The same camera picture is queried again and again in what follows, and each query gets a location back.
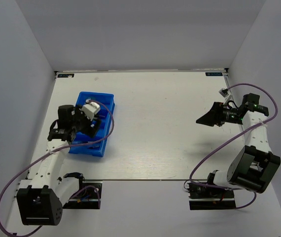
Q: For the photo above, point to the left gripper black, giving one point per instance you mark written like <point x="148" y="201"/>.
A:
<point x="89" y="130"/>

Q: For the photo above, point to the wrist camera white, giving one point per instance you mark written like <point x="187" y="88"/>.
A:
<point x="90" y="109"/>
<point x="226" y="94"/>

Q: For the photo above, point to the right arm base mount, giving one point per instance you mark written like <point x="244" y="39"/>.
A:
<point x="203" y="198"/>

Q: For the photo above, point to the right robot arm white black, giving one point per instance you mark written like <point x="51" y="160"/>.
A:
<point x="255" y="165"/>

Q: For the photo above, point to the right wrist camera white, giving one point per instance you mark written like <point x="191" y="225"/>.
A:
<point x="226" y="94"/>

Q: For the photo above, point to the blue plastic compartment tray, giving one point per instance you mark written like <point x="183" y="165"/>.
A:
<point x="108" y="100"/>

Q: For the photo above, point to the left table corner label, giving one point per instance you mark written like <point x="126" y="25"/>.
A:
<point x="65" y="75"/>

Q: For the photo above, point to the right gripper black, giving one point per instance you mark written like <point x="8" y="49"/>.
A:
<point x="214" y="115"/>

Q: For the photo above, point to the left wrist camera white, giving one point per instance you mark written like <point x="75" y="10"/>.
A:
<point x="90" y="109"/>

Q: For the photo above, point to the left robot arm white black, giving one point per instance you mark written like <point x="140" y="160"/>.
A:
<point x="41" y="202"/>

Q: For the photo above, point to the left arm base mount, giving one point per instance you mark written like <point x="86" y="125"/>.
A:
<point x="89" y="198"/>

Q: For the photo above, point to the right table corner label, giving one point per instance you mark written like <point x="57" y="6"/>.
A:
<point x="214" y="74"/>

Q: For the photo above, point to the table corner label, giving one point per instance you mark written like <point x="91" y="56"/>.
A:
<point x="214" y="74"/>
<point x="65" y="75"/>

